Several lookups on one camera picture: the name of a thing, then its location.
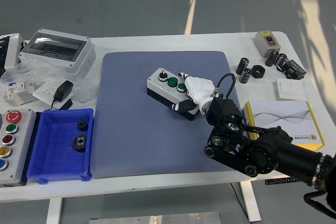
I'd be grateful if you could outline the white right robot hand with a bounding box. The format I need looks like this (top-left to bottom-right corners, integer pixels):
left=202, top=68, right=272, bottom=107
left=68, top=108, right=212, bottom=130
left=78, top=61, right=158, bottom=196
left=172, top=71, right=215, bottom=113

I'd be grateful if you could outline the grey four-button control box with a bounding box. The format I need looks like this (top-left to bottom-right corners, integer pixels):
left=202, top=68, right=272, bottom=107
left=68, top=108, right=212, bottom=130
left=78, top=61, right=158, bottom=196
left=146, top=68, right=202, bottom=122

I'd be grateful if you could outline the grey five-button control station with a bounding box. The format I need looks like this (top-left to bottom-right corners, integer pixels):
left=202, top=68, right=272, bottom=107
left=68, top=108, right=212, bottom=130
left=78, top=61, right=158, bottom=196
left=0, top=108, right=37, bottom=188

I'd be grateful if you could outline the black cylindrical capacitor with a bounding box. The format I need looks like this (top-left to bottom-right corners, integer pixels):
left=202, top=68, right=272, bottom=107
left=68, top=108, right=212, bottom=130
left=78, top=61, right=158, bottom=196
left=239, top=68, right=253, bottom=84
left=274, top=53, right=288, bottom=70
left=235, top=57, right=250, bottom=76
left=264, top=50, right=279, bottom=67

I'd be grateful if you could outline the grey-blue mat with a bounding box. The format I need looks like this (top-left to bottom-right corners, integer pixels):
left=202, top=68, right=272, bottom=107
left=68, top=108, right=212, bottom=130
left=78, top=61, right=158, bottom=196
left=92, top=50, right=245, bottom=179

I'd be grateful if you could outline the white and yellow cardboard box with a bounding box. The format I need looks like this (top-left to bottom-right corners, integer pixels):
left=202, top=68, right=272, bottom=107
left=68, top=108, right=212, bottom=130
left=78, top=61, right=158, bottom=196
left=241, top=100, right=326, bottom=152

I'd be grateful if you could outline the black module green terminal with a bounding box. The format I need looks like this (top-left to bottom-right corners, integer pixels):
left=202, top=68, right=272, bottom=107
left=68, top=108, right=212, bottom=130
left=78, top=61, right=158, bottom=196
left=282, top=60, right=307, bottom=80

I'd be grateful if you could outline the black table control panel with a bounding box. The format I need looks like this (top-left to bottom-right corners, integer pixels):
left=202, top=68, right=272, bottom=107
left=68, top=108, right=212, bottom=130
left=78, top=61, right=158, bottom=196
left=264, top=176, right=300, bottom=186

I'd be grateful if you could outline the grey distribution box clear lid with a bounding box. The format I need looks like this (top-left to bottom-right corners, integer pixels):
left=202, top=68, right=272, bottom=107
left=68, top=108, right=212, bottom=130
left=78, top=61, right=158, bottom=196
left=18, top=28, right=97, bottom=77

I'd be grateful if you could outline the small black gear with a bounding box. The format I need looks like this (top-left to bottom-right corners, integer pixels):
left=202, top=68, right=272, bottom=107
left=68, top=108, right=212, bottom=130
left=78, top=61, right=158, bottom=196
left=76, top=120, right=89, bottom=132

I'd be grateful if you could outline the white table leg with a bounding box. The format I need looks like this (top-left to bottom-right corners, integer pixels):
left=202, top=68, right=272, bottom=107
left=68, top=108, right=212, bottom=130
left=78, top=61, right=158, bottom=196
left=46, top=197, right=64, bottom=224
left=239, top=180, right=262, bottom=222

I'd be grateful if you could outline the large black gear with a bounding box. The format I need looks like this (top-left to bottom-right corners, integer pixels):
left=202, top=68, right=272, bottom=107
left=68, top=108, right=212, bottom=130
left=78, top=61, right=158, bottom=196
left=71, top=134, right=88, bottom=153

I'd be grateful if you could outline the black power adapter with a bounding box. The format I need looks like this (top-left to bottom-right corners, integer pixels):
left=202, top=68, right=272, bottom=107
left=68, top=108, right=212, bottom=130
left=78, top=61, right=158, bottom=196
left=49, top=80, right=75, bottom=111

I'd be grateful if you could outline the clear plastic bag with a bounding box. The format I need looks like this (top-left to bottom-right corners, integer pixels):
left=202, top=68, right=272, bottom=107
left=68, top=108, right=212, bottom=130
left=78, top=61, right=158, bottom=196
left=0, top=56, right=99, bottom=104

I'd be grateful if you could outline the blue plastic bin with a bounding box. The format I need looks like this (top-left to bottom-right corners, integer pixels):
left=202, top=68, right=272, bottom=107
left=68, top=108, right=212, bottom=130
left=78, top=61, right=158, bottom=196
left=26, top=108, right=95, bottom=185

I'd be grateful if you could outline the white circuit breaker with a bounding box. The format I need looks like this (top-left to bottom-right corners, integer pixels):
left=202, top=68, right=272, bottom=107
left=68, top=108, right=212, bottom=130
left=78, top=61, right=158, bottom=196
left=2, top=80, right=37, bottom=107

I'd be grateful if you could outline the white device with black panel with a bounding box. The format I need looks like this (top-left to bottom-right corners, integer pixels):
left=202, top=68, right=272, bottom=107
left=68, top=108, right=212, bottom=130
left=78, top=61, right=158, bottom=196
left=0, top=33, right=27, bottom=71

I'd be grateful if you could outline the black ring nut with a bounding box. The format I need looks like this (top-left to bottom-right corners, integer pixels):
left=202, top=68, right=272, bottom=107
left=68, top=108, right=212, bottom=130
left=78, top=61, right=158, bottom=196
left=251, top=64, right=266, bottom=79

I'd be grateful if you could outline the grey switch box red button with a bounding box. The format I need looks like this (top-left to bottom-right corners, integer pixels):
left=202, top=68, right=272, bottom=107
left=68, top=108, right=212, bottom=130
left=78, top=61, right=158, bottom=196
left=253, top=30, right=281, bottom=58

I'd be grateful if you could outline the white wall switch plate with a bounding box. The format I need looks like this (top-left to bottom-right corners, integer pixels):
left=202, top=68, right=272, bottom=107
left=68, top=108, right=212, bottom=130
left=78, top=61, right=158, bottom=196
left=276, top=78, right=305, bottom=101

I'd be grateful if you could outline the black cable under table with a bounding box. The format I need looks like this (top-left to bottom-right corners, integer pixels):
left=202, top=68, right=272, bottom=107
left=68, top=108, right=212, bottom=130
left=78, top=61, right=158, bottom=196
left=229, top=182, right=250, bottom=219

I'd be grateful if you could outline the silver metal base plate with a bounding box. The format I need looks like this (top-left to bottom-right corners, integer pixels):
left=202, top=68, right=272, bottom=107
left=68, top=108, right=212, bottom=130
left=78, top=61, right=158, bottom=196
left=88, top=211, right=221, bottom=224

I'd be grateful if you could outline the white wall socket plate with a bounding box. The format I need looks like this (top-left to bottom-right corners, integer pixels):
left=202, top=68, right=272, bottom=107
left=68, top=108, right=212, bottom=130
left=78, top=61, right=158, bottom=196
left=33, top=81, right=74, bottom=109

